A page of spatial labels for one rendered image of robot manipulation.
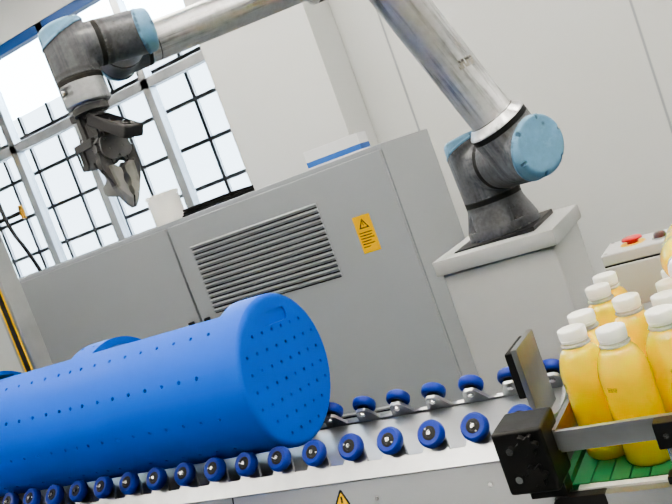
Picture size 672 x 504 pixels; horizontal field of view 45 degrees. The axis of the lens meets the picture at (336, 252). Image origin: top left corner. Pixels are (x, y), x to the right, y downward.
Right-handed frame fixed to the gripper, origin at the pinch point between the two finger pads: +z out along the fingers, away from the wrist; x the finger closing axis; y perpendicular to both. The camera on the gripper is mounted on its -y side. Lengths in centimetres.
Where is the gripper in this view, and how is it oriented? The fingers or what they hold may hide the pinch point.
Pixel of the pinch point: (134, 199)
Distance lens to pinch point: 164.5
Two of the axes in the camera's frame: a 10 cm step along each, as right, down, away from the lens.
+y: -7.4, 2.3, 6.4
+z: 3.5, 9.3, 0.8
